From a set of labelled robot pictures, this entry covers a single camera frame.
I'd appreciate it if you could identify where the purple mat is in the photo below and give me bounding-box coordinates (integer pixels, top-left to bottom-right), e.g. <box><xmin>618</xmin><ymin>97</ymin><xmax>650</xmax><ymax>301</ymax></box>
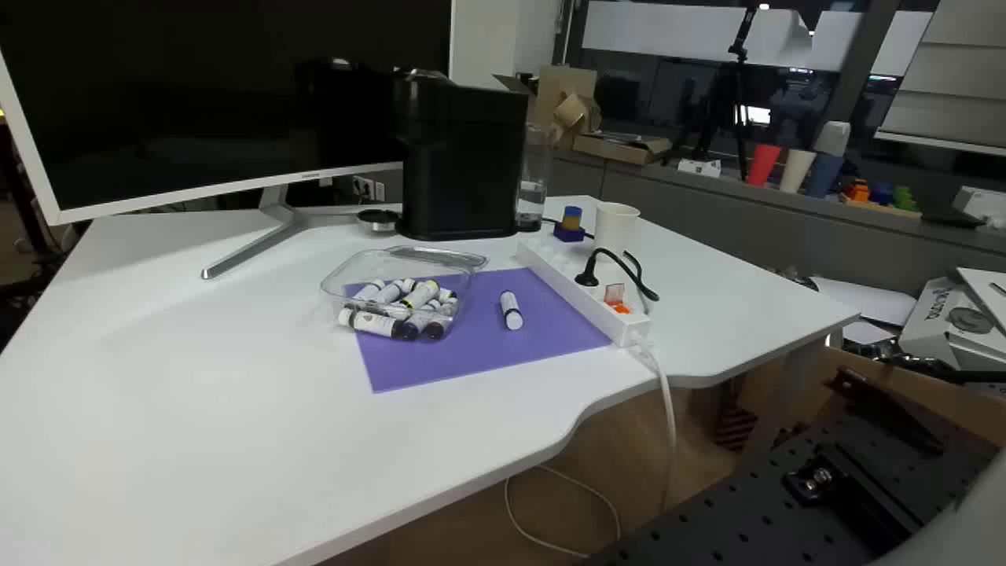
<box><xmin>342</xmin><ymin>264</ymin><xmax>614</xmax><ymax>396</ymax></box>

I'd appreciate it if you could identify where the small coloured stacking toy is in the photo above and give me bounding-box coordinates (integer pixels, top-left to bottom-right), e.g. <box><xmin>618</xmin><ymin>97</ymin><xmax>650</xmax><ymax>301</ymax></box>
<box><xmin>554</xmin><ymin>202</ymin><xmax>588</xmax><ymax>246</ymax></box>

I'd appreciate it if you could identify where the clear water bottle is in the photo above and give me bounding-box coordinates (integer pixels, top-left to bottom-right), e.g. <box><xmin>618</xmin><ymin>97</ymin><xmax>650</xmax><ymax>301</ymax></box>
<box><xmin>517</xmin><ymin>129</ymin><xmax>558</xmax><ymax>235</ymax></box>

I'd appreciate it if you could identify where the white paper cup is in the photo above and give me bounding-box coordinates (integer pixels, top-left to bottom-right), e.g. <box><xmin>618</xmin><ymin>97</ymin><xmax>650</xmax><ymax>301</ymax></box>
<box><xmin>595</xmin><ymin>199</ymin><xmax>644</xmax><ymax>257</ymax></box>

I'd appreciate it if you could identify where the black coffee machine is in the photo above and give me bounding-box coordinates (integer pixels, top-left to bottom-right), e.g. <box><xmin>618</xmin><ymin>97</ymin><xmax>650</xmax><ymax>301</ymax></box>
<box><xmin>394</xmin><ymin>70</ymin><xmax>532</xmax><ymax>242</ymax></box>

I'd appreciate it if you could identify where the small round black disc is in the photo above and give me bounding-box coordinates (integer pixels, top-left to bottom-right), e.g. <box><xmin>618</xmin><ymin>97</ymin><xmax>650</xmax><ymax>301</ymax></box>
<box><xmin>357</xmin><ymin>207</ymin><xmax>402</xmax><ymax>232</ymax></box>

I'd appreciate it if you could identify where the brown cardboard box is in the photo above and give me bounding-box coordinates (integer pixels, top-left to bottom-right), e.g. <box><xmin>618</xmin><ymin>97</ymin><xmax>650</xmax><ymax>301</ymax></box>
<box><xmin>523</xmin><ymin>64</ymin><xmax>604</xmax><ymax>143</ymax></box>

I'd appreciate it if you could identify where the grey low cabinet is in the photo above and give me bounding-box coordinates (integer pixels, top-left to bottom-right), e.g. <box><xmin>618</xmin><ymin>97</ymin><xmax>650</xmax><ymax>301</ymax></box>
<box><xmin>547</xmin><ymin>146</ymin><xmax>1006</xmax><ymax>300</ymax></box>

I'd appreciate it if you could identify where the red plastic cup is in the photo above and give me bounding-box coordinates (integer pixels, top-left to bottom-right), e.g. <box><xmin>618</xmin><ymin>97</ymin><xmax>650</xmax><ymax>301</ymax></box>
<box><xmin>747</xmin><ymin>143</ymin><xmax>787</xmax><ymax>188</ymax></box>

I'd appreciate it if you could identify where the cream plastic cup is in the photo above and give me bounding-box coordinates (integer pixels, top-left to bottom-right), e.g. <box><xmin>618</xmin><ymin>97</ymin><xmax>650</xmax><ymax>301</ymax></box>
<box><xmin>776</xmin><ymin>146</ymin><xmax>819</xmax><ymax>199</ymax></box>

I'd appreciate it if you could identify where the blue plastic cup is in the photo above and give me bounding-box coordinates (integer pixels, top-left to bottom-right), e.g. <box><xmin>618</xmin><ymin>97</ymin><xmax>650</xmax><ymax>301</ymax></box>
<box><xmin>802</xmin><ymin>151</ymin><xmax>850</xmax><ymax>202</ymax></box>

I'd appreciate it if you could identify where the black equipment bottom right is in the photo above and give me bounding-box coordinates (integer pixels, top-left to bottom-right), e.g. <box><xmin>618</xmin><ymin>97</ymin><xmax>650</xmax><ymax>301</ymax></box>
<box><xmin>602</xmin><ymin>412</ymin><xmax>999</xmax><ymax>566</ymax></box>

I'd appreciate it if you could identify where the grey plastic cup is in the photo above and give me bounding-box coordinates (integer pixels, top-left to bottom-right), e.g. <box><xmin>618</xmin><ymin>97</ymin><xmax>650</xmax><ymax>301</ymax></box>
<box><xmin>814</xmin><ymin>119</ymin><xmax>855</xmax><ymax>160</ymax></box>

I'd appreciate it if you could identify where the stack of printed papers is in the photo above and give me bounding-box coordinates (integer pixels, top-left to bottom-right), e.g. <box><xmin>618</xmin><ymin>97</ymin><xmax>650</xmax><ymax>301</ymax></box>
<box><xmin>895</xmin><ymin>264</ymin><xmax>1006</xmax><ymax>370</ymax></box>

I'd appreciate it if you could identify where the black plug with cable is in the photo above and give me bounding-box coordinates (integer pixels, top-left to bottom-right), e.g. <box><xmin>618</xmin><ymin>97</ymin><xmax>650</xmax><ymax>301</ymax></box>
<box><xmin>574</xmin><ymin>246</ymin><xmax>664</xmax><ymax>309</ymax></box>

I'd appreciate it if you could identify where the white power strip cable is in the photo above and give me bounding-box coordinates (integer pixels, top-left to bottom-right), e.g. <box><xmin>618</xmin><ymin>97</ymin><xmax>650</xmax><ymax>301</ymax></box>
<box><xmin>500</xmin><ymin>337</ymin><xmax>685</xmax><ymax>562</ymax></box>

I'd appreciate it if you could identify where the black camera tripod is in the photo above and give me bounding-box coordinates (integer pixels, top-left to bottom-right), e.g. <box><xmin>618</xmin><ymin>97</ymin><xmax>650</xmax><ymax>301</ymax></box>
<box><xmin>671</xmin><ymin>0</ymin><xmax>781</xmax><ymax>183</ymax></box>

